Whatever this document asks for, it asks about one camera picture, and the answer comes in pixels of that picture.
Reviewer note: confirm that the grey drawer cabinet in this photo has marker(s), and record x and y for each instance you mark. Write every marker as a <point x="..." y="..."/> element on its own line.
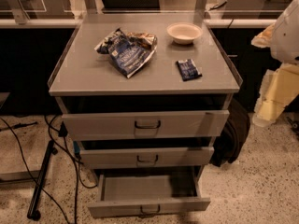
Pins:
<point x="86" y="82"/>

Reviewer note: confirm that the large blue chip bag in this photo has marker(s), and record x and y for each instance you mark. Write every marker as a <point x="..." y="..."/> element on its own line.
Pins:
<point x="129" y="52"/>

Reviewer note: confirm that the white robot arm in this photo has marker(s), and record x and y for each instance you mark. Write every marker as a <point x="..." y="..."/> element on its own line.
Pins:
<point x="290" y="16"/>

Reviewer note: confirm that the small blue snack packet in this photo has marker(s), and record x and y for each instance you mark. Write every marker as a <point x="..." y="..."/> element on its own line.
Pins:
<point x="188" y="69"/>

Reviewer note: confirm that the grey top drawer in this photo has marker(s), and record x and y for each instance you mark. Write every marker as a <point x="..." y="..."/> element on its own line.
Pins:
<point x="145" y="125"/>

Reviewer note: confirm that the black floor stand bar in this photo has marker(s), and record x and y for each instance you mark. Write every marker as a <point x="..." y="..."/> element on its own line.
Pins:
<point x="33" y="212"/>

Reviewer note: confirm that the grey bottom drawer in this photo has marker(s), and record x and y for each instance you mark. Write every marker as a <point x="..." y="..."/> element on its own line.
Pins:
<point x="156" y="193"/>

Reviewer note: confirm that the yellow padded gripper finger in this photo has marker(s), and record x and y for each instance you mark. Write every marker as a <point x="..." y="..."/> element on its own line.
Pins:
<point x="280" y="87"/>

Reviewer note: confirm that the grey drawer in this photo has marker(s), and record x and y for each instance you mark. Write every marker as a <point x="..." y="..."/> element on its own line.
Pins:
<point x="156" y="193"/>
<point x="145" y="125"/>
<point x="146" y="157"/>

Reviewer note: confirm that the black bag beside cabinet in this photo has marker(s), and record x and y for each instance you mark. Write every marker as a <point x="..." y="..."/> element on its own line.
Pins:
<point x="228" y="145"/>

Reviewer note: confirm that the white bowl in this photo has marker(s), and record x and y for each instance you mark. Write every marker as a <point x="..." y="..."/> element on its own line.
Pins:
<point x="184" y="33"/>

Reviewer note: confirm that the grey middle drawer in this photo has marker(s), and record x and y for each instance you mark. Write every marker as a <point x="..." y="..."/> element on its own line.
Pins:
<point x="146" y="157"/>

